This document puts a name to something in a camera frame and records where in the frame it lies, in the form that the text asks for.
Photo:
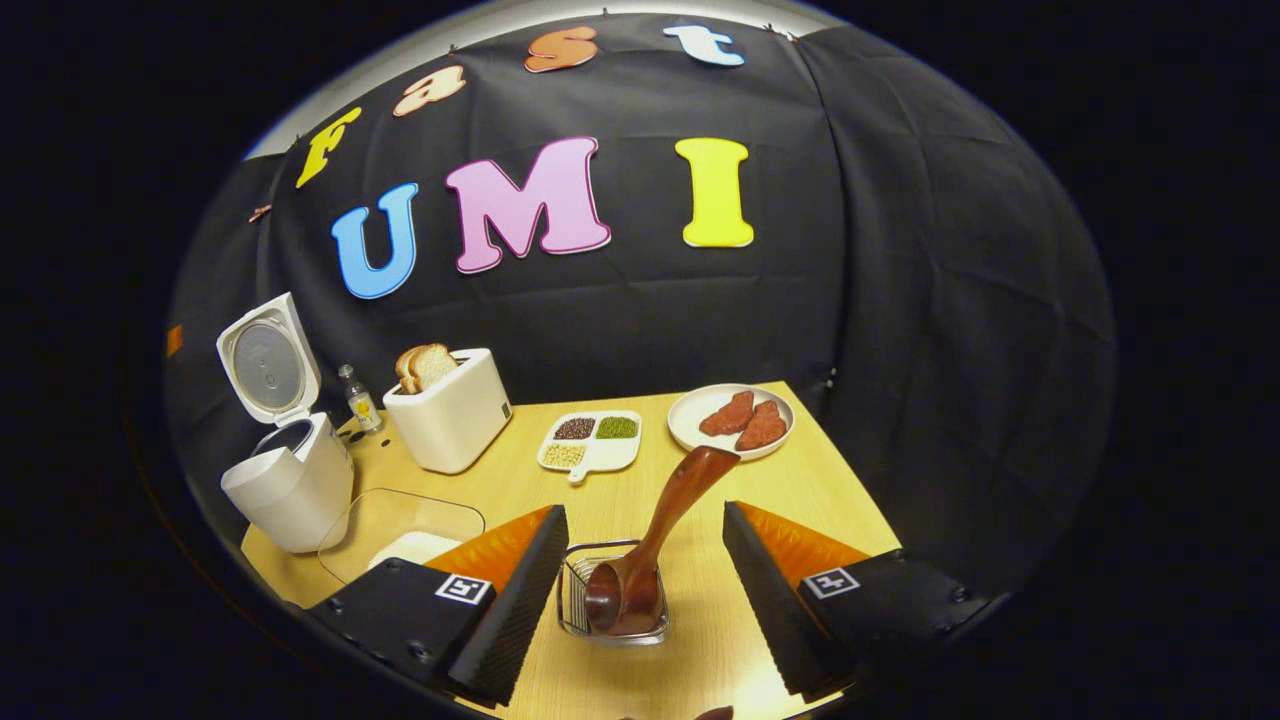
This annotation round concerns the yellow soybeans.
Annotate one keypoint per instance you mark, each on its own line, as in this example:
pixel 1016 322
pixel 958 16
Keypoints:
pixel 564 455

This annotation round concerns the white divided dish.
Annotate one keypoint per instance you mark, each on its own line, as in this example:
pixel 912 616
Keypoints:
pixel 612 455

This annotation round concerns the white rice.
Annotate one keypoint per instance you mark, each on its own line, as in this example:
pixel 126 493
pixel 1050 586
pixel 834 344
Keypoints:
pixel 415 550

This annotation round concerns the white rice cooker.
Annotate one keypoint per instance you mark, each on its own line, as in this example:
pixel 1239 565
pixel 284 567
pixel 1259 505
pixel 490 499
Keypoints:
pixel 300 500

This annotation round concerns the green mung beans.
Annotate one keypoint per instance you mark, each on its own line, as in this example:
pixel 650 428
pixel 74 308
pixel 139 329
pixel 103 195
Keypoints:
pixel 617 427

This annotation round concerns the dark brown beans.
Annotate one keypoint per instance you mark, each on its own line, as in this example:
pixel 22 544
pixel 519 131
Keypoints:
pixel 574 428

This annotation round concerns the black backdrop cloth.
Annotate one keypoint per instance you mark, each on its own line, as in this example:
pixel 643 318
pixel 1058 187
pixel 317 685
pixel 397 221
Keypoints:
pixel 900 300

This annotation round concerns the red meat slice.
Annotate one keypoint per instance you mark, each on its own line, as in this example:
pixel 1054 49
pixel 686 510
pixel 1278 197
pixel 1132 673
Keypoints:
pixel 728 415
pixel 762 428

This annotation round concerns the toast bread slice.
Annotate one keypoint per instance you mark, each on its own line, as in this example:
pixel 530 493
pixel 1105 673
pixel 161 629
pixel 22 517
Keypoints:
pixel 406 372
pixel 435 365

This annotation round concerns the small glass bottle yellow label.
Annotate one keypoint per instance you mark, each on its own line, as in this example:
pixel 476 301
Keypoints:
pixel 362 408

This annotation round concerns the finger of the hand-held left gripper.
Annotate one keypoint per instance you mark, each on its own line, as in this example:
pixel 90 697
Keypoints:
pixel 175 340

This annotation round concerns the brown wooden spoon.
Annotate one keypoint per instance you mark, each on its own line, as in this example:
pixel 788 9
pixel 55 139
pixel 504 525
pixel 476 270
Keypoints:
pixel 680 500

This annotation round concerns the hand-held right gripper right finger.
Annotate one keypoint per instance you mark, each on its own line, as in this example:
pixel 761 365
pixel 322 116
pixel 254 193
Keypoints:
pixel 770 610

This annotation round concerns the white round plate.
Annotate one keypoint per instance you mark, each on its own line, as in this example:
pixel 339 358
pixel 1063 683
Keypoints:
pixel 690 425

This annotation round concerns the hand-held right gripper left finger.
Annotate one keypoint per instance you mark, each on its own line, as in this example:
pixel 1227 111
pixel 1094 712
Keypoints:
pixel 510 610

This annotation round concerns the white toaster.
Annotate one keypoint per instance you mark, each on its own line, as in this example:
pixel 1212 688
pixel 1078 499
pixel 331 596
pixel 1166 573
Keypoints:
pixel 450 420

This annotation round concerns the clear plastic container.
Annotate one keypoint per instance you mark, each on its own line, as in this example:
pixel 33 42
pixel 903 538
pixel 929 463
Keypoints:
pixel 400 510

